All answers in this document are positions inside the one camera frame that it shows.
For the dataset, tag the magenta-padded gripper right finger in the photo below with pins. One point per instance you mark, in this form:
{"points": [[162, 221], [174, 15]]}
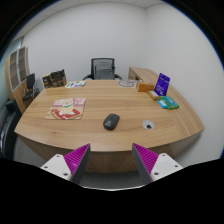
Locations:
{"points": [[146, 159]]}

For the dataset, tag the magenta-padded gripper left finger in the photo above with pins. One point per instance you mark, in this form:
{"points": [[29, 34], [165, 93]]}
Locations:
{"points": [[76, 159]]}

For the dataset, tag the black computer mouse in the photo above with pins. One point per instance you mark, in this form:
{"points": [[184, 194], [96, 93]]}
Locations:
{"points": [[111, 121]]}

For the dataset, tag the cartoon print mouse pad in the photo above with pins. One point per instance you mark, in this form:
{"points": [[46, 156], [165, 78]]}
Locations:
{"points": [[66, 108]]}

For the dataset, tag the small blue box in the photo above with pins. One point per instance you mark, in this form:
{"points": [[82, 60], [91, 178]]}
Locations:
{"points": [[162, 104]]}

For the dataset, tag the green flat box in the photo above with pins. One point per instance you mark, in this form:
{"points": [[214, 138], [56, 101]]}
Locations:
{"points": [[171, 102]]}

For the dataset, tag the flat yellow box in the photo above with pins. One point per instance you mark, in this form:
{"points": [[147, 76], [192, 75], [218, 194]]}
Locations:
{"points": [[154, 95]]}

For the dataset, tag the orange-brown box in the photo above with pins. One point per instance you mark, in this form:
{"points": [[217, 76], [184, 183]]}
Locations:
{"points": [[145, 87]]}

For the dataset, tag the black armchair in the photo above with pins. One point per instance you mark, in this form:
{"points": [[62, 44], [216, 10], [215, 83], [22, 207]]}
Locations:
{"points": [[7, 130]]}

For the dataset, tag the white printed leaflet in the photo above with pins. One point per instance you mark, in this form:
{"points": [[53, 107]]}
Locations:
{"points": [[75, 84]]}

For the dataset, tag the purple upright card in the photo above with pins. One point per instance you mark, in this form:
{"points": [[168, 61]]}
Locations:
{"points": [[162, 84]]}

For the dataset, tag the large brown cardboard box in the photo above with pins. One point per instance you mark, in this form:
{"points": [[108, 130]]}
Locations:
{"points": [[60, 82]]}

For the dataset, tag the small brown cardboard box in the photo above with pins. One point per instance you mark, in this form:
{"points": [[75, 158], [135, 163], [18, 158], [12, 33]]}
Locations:
{"points": [[46, 81]]}

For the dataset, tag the small black chair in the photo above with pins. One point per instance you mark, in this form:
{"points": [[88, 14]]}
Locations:
{"points": [[30, 87]]}

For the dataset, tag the wooden side desk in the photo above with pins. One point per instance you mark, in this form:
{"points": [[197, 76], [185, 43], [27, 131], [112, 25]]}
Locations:
{"points": [[144, 73]]}

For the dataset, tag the black open box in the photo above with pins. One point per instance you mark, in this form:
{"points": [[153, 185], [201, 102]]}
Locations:
{"points": [[58, 73]]}

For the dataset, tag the grey mesh office chair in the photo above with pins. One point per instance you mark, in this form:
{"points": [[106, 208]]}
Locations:
{"points": [[103, 69]]}

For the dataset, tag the wooden shelf cabinet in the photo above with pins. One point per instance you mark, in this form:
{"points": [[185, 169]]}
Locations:
{"points": [[16, 71]]}

